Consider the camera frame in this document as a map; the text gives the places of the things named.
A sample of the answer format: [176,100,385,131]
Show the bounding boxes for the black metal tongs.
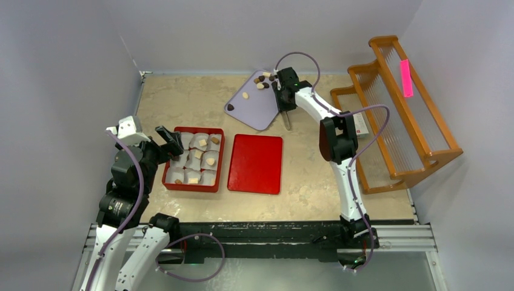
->
[281,112,292,131]

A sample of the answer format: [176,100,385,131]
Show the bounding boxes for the red box lid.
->
[227,134,283,195]

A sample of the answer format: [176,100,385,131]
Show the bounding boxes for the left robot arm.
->
[81,125,184,290]

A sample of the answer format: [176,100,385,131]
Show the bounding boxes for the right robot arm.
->
[272,67,376,247]

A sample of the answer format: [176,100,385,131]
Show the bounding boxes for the red chocolate box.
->
[162,127,225,193]

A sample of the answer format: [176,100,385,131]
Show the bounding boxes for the small white carton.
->
[353,112,369,138]

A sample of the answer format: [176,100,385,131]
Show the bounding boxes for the pink sticky label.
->
[399,59,414,98]

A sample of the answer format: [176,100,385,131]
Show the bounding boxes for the orange wooden rack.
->
[330,35,463,195]

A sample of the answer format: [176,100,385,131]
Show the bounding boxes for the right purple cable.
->
[275,52,390,274]

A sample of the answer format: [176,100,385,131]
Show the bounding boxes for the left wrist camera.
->
[106,115,150,146]

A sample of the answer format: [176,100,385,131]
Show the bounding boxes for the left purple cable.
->
[82,130,145,291]

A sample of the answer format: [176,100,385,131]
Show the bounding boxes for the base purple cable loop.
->
[154,234,224,283]

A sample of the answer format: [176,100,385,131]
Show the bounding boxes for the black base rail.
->
[84,218,436,266]

